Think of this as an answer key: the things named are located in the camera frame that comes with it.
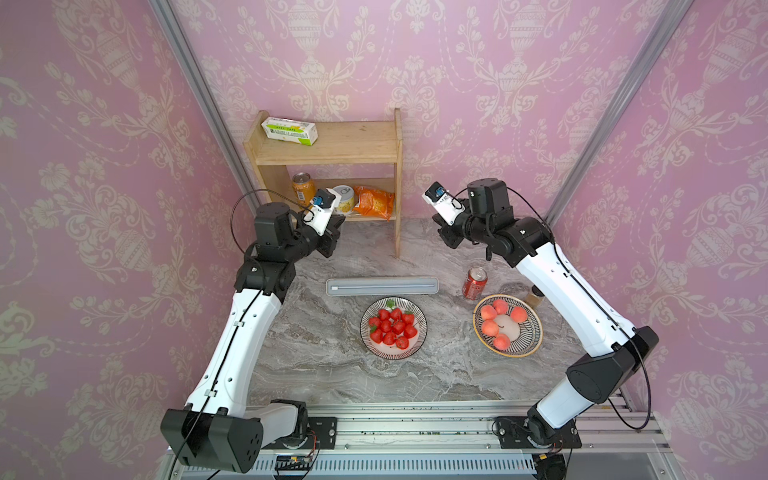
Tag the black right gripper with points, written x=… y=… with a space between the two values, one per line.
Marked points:
x=449 y=232

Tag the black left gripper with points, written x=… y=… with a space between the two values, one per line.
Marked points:
x=330 y=236

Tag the cream plastic wrap dispenser box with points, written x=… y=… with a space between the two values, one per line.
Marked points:
x=382 y=286

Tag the patterned plate of strawberries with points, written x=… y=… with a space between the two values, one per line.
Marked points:
x=393 y=328

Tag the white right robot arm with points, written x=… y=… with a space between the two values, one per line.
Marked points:
x=615 y=349

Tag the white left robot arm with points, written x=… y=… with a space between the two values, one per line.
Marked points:
x=212 y=430

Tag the striped plate of peaches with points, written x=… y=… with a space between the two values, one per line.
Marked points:
x=507 y=326

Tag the white yellow snack cup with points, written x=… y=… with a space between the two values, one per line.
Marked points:
x=347 y=199

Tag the red soda can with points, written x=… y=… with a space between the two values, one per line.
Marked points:
x=475 y=283

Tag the orange chip bag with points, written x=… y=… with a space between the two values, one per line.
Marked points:
x=373 y=202

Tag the orange drink can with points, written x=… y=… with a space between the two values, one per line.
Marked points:
x=304 y=187

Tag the brown spice jar black lid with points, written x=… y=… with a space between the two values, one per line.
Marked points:
x=534 y=298

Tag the white green carton box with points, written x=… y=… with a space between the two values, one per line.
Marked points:
x=292 y=131

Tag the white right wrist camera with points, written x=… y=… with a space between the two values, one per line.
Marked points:
x=447 y=206

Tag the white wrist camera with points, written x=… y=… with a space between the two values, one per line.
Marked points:
x=321 y=209
x=447 y=206

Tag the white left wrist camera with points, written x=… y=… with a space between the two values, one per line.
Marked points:
x=321 y=209

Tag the right aluminium corner post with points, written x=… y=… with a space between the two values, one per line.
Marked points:
x=669 y=19

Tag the aluminium corner post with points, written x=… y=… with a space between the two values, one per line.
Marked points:
x=194 y=74
x=669 y=19

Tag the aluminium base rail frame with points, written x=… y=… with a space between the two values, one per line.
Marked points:
x=466 y=440

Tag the left aluminium corner post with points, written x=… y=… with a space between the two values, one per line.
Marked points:
x=194 y=74

